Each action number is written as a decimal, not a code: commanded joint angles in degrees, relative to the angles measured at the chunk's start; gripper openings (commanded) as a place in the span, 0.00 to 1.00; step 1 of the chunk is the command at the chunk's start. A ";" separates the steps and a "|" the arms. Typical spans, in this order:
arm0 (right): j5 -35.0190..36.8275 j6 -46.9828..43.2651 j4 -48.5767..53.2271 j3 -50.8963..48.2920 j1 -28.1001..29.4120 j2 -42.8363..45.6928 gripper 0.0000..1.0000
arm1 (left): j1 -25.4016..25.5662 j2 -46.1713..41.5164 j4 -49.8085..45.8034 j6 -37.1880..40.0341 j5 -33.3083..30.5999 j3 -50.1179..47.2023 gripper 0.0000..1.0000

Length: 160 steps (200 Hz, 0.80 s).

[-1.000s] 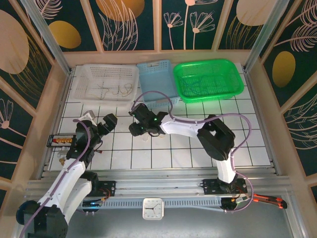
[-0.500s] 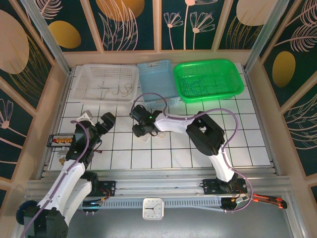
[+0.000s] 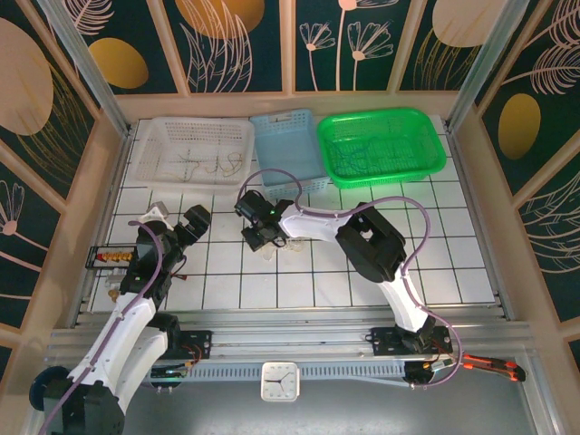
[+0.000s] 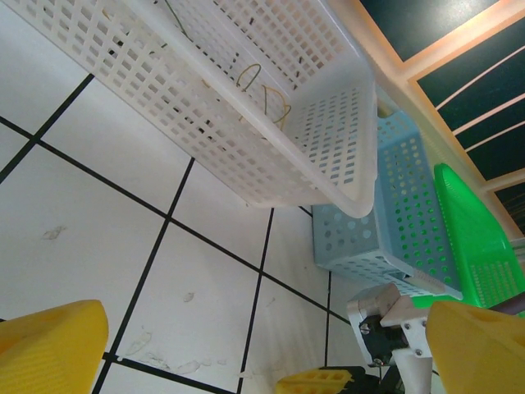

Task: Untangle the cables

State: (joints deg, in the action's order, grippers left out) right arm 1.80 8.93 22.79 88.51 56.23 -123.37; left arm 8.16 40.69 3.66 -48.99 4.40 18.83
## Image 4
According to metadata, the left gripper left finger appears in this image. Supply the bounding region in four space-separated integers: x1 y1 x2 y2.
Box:
0 299 110 394

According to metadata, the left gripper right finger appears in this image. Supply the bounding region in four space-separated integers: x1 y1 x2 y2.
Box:
426 301 525 394

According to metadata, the white perforated plastic basket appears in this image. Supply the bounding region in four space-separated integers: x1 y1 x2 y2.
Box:
7 0 379 218

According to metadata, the thin yellow cable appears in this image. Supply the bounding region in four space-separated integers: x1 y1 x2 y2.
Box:
163 0 194 42
235 62 263 92
262 85 293 129

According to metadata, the green plastic basket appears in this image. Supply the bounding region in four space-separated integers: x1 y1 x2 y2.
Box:
433 163 525 319

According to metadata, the light blue plastic basket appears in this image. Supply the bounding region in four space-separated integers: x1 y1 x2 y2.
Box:
310 110 464 300

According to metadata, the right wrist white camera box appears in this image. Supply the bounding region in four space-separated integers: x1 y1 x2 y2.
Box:
346 282 434 394

